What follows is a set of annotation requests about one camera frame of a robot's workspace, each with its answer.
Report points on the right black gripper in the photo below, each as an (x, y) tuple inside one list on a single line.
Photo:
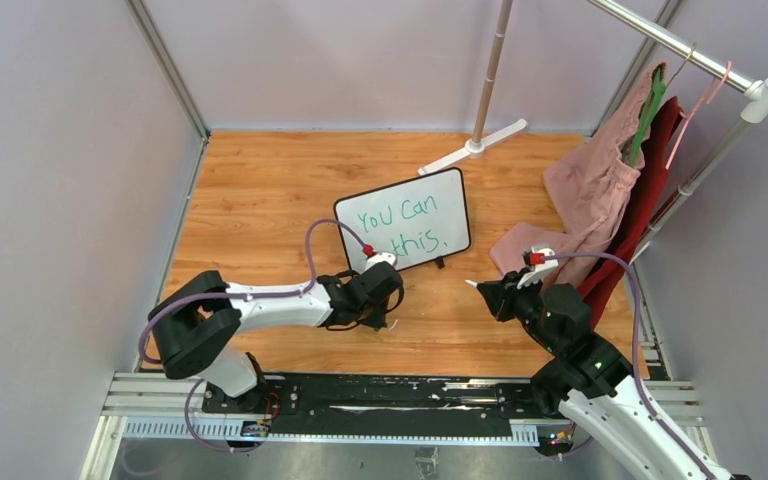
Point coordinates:
[(497, 296)]

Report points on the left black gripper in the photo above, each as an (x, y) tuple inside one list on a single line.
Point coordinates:
[(378, 319)]

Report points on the small whiteboard black frame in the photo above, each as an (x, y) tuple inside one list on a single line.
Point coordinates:
[(420, 220)]

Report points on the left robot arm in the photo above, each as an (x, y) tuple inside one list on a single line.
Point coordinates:
[(192, 329)]

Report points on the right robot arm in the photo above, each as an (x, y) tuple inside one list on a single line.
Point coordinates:
[(590, 382)]

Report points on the dark red garment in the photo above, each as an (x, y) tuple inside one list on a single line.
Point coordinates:
[(597, 288)]

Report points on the pink garment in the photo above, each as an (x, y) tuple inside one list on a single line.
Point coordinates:
[(590, 188)]

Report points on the green clothes hanger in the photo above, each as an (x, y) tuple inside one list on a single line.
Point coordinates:
[(648, 111)]

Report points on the pink clothes hanger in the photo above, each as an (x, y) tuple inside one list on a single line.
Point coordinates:
[(706, 98)]

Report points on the metal clothes rack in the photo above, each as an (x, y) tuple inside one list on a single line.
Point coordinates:
[(657, 34)]

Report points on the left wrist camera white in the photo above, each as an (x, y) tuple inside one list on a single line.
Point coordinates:
[(374, 257)]

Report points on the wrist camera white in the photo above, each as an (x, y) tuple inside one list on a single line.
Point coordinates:
[(374, 257), (539, 264)]

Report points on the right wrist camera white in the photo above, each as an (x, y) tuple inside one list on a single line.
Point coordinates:
[(539, 264)]

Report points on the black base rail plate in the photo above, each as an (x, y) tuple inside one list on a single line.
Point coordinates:
[(301, 409)]

